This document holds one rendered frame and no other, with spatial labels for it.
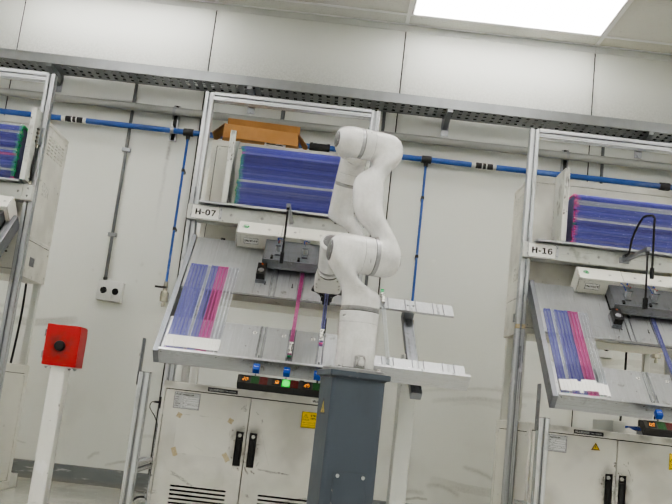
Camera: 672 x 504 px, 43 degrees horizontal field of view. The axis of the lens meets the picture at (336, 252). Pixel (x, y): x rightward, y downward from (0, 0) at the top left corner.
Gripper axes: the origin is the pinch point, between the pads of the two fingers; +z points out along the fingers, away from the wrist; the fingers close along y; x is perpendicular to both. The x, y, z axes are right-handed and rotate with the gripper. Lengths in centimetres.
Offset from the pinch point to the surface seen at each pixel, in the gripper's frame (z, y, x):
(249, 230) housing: 11, 36, -41
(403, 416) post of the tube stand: 21, -33, 34
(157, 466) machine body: 56, 58, 47
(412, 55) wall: 58, -34, -254
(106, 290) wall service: 146, 130, -109
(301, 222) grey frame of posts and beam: 13, 15, -51
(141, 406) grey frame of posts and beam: 18, 61, 44
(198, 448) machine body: 51, 43, 40
